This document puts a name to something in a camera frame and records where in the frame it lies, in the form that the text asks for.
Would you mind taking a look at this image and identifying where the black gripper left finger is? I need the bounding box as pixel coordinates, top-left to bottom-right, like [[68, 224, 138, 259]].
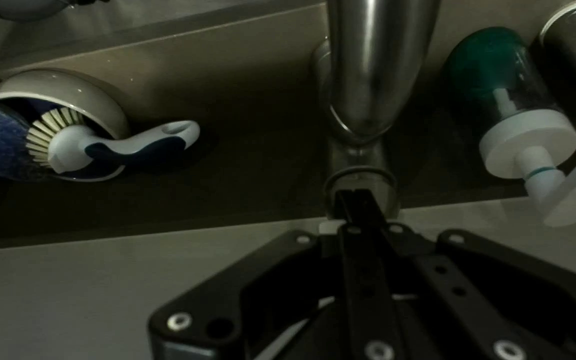
[[146, 188, 385, 360]]

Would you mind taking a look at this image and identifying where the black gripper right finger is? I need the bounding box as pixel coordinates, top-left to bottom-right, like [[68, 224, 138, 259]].
[[356, 188, 576, 360]]

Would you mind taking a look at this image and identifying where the steel kitchen faucet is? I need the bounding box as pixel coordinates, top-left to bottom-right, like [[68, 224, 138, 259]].
[[310, 0, 444, 224]]

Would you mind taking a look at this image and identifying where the white blue dish brush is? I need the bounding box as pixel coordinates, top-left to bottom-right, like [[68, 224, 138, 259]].
[[24, 105, 203, 178]]

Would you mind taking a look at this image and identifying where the green soap dispenser white pump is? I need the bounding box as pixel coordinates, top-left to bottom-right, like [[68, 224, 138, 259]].
[[443, 25, 576, 230]]

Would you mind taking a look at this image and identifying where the grey brush holder bowl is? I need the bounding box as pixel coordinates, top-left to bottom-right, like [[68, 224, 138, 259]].
[[0, 67, 133, 184]]

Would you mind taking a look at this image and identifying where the stainless steel sink basin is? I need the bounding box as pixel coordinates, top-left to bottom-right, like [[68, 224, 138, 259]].
[[0, 0, 331, 75]]

